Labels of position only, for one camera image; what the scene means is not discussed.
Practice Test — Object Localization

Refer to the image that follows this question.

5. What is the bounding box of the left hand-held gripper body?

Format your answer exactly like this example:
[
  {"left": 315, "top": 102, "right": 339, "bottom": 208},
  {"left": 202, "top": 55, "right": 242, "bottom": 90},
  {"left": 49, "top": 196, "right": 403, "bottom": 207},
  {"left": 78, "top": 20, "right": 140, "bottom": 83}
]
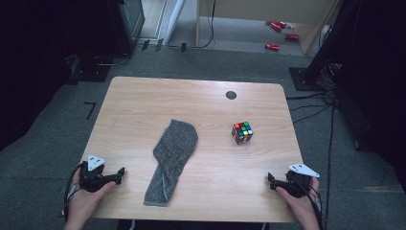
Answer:
[{"left": 79, "top": 154, "right": 111, "bottom": 194}]

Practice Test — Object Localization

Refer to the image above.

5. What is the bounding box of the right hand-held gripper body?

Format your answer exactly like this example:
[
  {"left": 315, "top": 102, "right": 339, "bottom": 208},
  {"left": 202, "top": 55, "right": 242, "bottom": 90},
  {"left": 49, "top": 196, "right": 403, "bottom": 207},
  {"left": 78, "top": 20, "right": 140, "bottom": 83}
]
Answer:
[{"left": 285, "top": 163, "right": 321, "bottom": 198}]

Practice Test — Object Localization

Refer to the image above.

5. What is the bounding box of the multicoloured puzzle cube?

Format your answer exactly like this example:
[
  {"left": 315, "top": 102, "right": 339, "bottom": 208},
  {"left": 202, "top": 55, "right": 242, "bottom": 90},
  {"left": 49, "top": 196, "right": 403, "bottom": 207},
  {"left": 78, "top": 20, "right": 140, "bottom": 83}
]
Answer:
[{"left": 231, "top": 121, "right": 255, "bottom": 146}]

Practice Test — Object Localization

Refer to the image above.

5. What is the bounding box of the grey fuzzy cloth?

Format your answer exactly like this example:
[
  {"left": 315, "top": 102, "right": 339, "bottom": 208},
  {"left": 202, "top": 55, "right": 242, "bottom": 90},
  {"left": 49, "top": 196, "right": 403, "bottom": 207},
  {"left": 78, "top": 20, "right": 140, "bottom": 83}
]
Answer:
[{"left": 143, "top": 119, "right": 199, "bottom": 207}]

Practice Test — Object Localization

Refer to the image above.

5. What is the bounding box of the person's left hand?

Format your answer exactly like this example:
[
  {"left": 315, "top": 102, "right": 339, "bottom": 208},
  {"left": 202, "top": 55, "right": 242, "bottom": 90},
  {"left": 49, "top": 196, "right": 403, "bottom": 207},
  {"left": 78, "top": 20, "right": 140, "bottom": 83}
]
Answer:
[{"left": 67, "top": 177, "right": 118, "bottom": 222}]

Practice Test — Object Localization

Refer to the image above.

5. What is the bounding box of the black metal stand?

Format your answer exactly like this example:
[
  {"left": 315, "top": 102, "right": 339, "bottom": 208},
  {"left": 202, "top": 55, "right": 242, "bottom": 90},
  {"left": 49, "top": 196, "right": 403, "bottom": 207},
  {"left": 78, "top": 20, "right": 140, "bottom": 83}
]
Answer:
[{"left": 288, "top": 0, "right": 365, "bottom": 92}]

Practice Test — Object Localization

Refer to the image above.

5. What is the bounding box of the dark curtain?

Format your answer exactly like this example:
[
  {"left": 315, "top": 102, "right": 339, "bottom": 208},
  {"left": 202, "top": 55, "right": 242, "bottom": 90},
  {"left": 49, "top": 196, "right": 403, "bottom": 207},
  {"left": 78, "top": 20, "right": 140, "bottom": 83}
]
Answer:
[
  {"left": 0, "top": 0, "right": 111, "bottom": 151},
  {"left": 334, "top": 0, "right": 406, "bottom": 193}
]

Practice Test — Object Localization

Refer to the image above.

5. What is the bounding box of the black cabinet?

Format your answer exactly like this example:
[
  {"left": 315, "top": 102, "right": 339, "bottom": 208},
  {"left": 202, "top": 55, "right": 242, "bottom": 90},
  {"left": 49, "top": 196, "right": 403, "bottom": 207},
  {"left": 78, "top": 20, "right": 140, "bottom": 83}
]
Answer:
[{"left": 106, "top": 0, "right": 147, "bottom": 57}]

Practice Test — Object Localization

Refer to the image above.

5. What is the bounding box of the white panel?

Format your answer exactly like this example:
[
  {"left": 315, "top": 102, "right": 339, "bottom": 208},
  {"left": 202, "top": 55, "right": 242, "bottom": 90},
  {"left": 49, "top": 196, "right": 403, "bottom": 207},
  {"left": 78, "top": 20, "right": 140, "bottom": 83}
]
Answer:
[{"left": 164, "top": 0, "right": 188, "bottom": 44}]

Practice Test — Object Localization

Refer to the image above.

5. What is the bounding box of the right hand-held gripper cable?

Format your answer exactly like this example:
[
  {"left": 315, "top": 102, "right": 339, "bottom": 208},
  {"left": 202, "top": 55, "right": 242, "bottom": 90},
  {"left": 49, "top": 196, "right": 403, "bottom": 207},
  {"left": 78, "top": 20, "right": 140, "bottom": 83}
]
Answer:
[{"left": 295, "top": 176, "right": 325, "bottom": 230}]

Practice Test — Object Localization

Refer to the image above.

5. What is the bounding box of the hand-held gripper cable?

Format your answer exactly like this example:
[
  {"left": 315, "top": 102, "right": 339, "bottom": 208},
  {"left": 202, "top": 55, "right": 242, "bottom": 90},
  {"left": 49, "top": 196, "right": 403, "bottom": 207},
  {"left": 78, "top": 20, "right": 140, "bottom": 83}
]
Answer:
[
  {"left": 58, "top": 162, "right": 88, "bottom": 222},
  {"left": 295, "top": 176, "right": 325, "bottom": 230}
]

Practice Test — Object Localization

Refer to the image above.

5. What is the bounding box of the left hand-held gripper cable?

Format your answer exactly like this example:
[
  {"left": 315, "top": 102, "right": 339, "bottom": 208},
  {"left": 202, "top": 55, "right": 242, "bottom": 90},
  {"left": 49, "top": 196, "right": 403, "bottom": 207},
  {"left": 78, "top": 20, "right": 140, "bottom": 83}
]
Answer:
[{"left": 58, "top": 162, "right": 88, "bottom": 222}]

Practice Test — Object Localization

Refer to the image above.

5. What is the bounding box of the long black floor cable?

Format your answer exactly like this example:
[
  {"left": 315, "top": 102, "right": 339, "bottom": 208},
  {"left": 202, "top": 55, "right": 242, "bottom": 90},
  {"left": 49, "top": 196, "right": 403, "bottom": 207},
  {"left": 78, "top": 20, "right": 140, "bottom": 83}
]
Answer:
[{"left": 323, "top": 101, "right": 337, "bottom": 230}]

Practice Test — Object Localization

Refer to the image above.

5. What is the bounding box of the black stand base plate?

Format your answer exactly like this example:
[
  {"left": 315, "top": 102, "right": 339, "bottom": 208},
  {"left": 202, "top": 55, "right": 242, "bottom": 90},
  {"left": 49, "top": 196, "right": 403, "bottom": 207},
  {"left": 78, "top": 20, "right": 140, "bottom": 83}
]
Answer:
[{"left": 68, "top": 58, "right": 112, "bottom": 83}]

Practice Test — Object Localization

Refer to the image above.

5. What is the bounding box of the black coiled cable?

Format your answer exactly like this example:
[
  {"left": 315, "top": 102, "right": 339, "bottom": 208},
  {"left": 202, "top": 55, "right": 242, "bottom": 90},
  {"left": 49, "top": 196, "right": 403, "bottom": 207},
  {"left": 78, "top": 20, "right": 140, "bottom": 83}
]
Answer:
[{"left": 94, "top": 52, "right": 132, "bottom": 67}]

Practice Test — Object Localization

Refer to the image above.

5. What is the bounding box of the bundle of cables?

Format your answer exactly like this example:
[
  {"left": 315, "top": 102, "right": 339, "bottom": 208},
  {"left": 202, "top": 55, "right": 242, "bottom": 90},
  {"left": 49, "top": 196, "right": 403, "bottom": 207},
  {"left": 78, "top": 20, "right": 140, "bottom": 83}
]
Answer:
[{"left": 317, "top": 60, "right": 343, "bottom": 91}]

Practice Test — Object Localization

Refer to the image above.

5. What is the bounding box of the light wooden desk frame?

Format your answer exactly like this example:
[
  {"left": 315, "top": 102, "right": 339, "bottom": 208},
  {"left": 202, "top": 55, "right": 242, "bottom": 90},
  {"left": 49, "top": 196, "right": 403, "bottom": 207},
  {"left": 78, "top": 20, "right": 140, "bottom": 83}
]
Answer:
[{"left": 194, "top": 0, "right": 339, "bottom": 56}]

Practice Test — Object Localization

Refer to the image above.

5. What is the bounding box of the black hanging cable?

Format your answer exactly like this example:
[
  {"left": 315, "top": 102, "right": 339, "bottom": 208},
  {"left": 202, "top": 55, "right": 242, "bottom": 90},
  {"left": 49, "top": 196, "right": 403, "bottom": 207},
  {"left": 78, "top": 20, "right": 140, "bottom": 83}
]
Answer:
[{"left": 183, "top": 0, "right": 216, "bottom": 50}]

